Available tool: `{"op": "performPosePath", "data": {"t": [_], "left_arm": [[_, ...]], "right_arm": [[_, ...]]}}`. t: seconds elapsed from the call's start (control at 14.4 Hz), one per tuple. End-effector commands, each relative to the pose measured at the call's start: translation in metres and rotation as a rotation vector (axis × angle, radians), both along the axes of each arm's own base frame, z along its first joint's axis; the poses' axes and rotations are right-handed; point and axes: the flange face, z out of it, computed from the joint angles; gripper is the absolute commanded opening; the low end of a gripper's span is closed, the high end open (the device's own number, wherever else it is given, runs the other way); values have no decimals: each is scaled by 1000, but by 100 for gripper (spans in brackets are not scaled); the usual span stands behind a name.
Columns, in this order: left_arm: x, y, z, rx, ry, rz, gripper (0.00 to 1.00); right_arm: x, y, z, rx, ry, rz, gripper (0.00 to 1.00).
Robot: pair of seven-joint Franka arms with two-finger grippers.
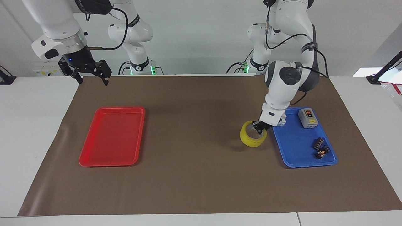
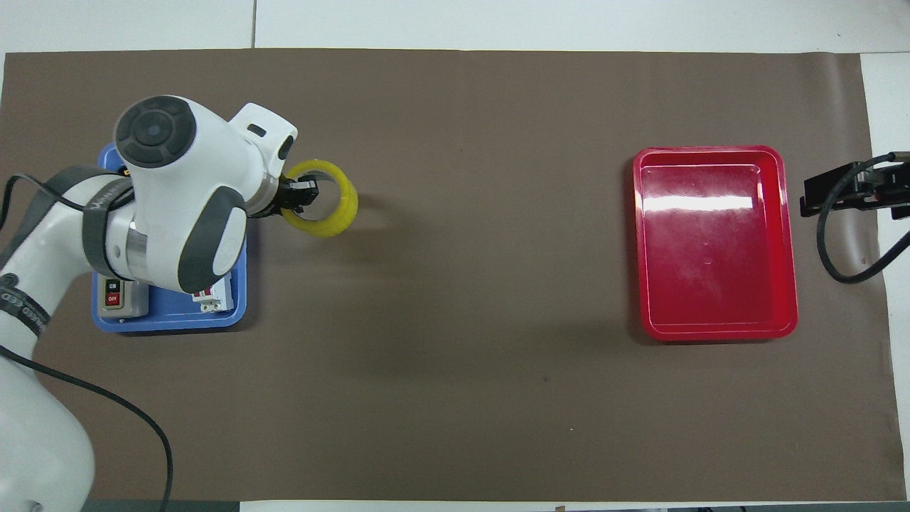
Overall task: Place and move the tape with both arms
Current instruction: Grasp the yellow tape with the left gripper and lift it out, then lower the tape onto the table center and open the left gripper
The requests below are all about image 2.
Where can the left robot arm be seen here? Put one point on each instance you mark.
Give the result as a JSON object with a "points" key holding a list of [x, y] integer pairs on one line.
{"points": [[178, 178]]}

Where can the blue plastic tray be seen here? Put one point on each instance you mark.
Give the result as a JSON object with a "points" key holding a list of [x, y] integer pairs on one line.
{"points": [[170, 321]]}

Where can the red plastic tray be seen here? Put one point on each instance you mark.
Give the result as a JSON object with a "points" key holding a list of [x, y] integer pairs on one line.
{"points": [[711, 249]]}

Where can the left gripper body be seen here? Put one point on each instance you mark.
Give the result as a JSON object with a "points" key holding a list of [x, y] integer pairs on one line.
{"points": [[281, 195]]}

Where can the white circuit breaker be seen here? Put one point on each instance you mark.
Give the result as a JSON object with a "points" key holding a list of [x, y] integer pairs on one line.
{"points": [[213, 299]]}

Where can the yellow tape roll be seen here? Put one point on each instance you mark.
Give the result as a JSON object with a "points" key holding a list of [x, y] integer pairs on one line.
{"points": [[334, 220]]}

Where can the grey on-off switch box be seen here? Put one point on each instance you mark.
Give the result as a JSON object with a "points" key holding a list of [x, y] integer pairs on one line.
{"points": [[124, 297]]}

